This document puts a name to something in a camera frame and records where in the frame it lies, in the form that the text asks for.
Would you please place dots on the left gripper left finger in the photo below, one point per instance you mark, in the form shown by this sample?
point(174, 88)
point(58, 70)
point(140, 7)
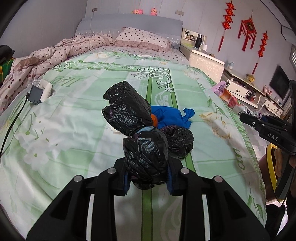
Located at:
point(84, 209)

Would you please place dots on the white tv stand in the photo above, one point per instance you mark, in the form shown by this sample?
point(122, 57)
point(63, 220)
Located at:
point(272, 106)

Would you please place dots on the blue rubber glove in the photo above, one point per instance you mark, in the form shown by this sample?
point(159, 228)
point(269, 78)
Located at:
point(168, 116)

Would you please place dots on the small white bottle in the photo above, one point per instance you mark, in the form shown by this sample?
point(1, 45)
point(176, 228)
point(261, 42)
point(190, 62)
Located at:
point(230, 65)

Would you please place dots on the red knot decoration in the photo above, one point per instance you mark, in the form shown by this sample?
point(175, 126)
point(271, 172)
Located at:
point(226, 24)
point(261, 49)

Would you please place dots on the white bedside cabinet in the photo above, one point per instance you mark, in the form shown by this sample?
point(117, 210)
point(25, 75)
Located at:
point(200, 58)

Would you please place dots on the white charger box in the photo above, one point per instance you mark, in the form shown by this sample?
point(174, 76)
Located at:
point(47, 89)

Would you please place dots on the pink snack wrapper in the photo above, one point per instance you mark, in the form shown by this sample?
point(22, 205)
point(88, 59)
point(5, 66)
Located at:
point(232, 102)

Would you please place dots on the orange peel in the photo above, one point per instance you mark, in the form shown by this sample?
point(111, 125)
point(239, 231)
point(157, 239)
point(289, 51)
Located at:
point(154, 120)

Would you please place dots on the centre red fu decoration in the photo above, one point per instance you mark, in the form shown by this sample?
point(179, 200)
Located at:
point(248, 30)

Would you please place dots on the yellow toy on table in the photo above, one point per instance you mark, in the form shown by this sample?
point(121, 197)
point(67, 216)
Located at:
point(250, 78)

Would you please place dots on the green patterned cushion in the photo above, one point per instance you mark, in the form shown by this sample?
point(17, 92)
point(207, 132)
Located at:
point(5, 70)

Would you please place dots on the left pink plush toy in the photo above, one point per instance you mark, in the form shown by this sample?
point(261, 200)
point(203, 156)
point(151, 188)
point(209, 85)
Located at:
point(138, 11)

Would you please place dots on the black thermos bottle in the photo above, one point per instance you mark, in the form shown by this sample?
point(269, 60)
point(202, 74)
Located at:
point(198, 41)

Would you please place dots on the pink polka dot pillow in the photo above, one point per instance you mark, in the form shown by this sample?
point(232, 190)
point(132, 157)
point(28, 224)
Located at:
point(133, 37)

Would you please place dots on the wall vent louvre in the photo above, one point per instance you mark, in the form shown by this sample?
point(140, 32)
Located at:
point(293, 56)

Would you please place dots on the grey bed headboard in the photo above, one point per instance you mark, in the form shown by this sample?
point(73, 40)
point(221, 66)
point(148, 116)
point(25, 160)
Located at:
point(113, 24)

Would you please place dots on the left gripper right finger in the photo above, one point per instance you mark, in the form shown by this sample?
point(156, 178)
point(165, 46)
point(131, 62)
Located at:
point(211, 209)

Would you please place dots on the yellow rimmed trash bin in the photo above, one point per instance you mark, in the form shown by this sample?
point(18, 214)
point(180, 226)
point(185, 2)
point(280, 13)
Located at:
point(271, 175)

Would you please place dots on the black cloth on cushion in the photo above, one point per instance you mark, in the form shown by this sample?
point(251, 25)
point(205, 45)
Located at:
point(6, 53)

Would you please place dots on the person's right hand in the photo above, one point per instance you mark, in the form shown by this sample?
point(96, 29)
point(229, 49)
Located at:
point(279, 162)

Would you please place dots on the right red knot decoration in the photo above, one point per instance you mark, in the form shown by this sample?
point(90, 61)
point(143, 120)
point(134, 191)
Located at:
point(261, 49)

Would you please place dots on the black wall television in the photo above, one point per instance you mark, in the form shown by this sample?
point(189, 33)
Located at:
point(280, 82)

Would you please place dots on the pink plush toy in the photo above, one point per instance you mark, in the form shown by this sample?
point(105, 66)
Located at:
point(154, 12)
point(138, 11)

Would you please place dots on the left red knot decoration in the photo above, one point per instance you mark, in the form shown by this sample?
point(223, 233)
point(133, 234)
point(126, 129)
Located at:
point(226, 24)

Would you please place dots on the white coffee table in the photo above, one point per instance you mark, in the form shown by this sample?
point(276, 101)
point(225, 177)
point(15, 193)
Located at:
point(242, 89)

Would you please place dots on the black plastic bag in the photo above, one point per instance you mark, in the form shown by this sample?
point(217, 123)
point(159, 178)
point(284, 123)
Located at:
point(145, 147)
point(180, 140)

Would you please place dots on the right pink plush toy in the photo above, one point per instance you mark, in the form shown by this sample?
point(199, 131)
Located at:
point(154, 12)

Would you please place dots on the pink polka dot duvet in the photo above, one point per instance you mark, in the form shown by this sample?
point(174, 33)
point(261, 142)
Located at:
point(26, 69)

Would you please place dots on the black power adapter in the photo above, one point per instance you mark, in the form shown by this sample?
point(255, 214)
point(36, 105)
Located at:
point(35, 95)

